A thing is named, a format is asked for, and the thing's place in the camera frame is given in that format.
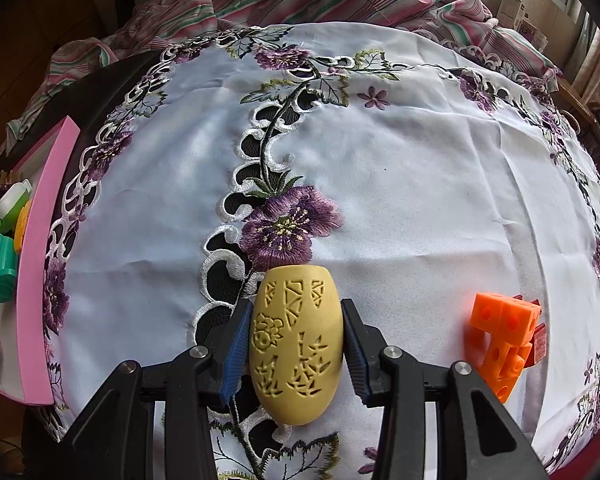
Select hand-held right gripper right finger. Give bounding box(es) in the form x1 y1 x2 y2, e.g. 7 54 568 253
340 299 551 480

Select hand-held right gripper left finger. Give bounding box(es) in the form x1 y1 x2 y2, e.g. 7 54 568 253
55 299 254 480

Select yellow carved egg-shaped case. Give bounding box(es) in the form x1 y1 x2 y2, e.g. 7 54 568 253
249 263 346 427

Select orange building block toy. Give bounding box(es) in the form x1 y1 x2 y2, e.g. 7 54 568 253
462 292 541 405

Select red building block toy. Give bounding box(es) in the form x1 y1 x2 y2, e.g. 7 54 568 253
510 294 547 367

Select pink storage box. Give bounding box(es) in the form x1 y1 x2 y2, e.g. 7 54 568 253
0 115 82 407

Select green plastic stamp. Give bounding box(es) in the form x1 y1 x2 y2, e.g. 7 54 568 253
0 235 21 304

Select yellow plastic piece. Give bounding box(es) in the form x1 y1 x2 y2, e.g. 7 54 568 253
12 199 34 254

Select white and green plastic bottle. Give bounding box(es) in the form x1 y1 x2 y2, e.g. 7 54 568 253
0 179 34 234

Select white floral embroidered tablecloth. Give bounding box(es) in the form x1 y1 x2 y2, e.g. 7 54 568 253
40 20 600 480

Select wooden desk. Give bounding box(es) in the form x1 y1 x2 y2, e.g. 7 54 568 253
550 77 600 182

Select purple carton box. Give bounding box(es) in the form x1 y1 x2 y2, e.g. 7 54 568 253
517 14 549 49

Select pink curtain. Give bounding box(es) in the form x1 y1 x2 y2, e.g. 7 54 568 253
562 10 600 112

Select white carton box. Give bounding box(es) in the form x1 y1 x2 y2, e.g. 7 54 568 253
497 0 527 27

